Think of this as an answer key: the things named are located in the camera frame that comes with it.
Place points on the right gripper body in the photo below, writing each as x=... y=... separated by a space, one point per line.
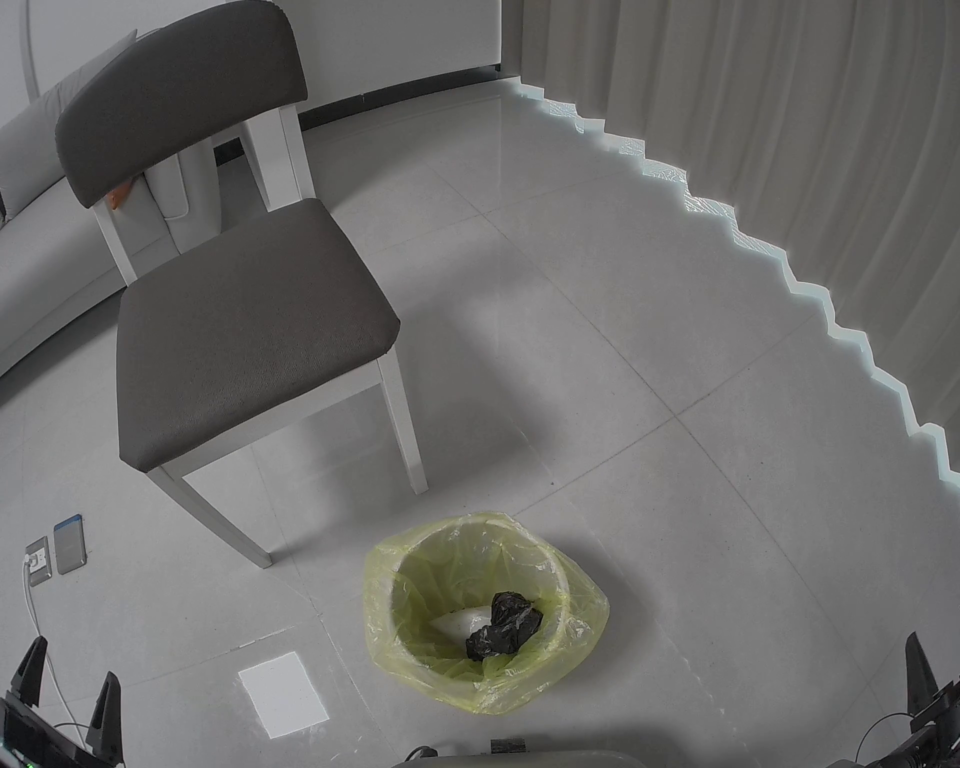
x=937 y=739

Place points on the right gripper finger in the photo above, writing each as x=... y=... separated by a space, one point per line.
x=919 y=679

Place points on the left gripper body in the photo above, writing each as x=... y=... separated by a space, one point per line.
x=37 y=739

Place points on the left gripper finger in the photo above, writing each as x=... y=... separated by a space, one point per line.
x=106 y=727
x=30 y=679

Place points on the yellow plastic bag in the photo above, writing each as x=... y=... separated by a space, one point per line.
x=577 y=600

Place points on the black plastic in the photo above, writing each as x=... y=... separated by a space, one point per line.
x=502 y=630

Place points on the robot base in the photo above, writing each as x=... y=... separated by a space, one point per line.
x=525 y=759

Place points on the white trash bin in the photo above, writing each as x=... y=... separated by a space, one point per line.
x=420 y=592

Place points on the bed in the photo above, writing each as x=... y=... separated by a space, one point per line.
x=45 y=285

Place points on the grey and white chair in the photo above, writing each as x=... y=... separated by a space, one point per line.
x=247 y=330

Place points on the small orange object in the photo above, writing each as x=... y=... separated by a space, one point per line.
x=120 y=195

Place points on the beige curtain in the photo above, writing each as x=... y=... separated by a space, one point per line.
x=787 y=150

